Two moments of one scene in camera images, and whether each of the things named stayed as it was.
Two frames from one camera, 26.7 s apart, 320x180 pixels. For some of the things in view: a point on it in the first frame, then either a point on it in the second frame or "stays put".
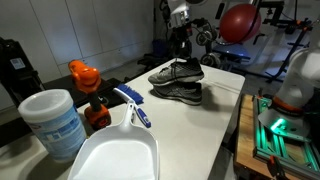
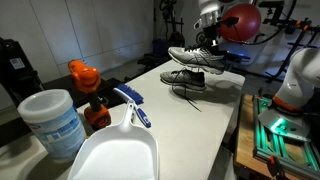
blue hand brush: (137, 99) stays put
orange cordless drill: (88, 79) stays put
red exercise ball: (240, 23) stays put
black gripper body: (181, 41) -> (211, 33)
